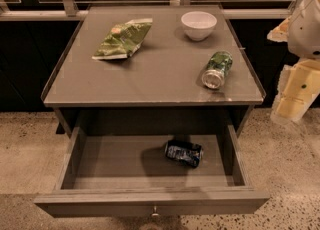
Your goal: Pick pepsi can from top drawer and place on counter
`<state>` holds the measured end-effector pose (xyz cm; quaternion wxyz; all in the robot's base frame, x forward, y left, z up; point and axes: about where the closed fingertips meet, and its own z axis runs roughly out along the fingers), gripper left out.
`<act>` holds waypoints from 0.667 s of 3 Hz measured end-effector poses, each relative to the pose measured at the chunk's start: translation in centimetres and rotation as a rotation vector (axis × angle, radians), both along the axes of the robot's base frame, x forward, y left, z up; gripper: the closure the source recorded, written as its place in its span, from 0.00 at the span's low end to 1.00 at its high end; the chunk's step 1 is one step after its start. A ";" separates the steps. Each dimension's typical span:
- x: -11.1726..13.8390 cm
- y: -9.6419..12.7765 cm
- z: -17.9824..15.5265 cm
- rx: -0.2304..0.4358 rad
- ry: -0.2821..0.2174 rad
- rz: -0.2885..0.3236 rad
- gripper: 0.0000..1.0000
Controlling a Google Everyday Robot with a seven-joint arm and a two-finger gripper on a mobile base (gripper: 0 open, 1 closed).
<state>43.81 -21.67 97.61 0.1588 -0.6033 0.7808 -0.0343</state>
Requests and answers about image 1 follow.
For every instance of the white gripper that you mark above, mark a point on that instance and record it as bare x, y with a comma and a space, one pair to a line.
305, 32

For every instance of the blue pepsi can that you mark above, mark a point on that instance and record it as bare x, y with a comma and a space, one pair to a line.
184, 152

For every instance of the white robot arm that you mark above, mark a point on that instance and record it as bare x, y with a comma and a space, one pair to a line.
315, 0

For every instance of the green soda can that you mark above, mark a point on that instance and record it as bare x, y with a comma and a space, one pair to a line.
217, 70

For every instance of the grey cabinet with counter top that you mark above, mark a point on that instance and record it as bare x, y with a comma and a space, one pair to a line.
165, 71

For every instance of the open grey top drawer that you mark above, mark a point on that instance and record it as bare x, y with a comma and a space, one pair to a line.
129, 175

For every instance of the silver drawer knob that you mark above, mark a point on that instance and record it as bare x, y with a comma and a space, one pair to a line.
155, 212

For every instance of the white ceramic bowl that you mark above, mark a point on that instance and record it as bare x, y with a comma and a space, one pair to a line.
198, 25

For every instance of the green chip bag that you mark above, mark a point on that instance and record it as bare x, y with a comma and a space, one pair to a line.
123, 40

